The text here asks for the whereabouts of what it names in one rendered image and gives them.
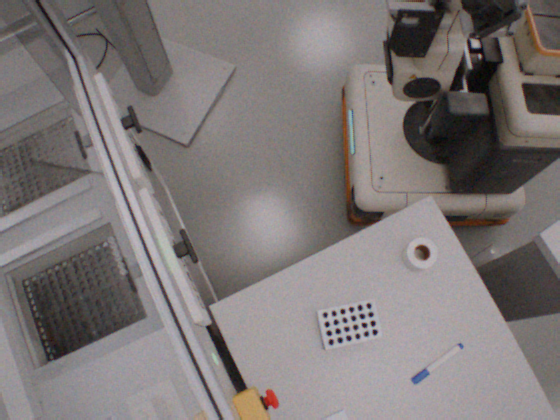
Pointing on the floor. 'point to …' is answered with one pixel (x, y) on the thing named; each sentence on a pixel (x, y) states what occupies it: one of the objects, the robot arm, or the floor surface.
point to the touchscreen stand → (160, 73)
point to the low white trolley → (376, 283)
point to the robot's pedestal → (524, 276)
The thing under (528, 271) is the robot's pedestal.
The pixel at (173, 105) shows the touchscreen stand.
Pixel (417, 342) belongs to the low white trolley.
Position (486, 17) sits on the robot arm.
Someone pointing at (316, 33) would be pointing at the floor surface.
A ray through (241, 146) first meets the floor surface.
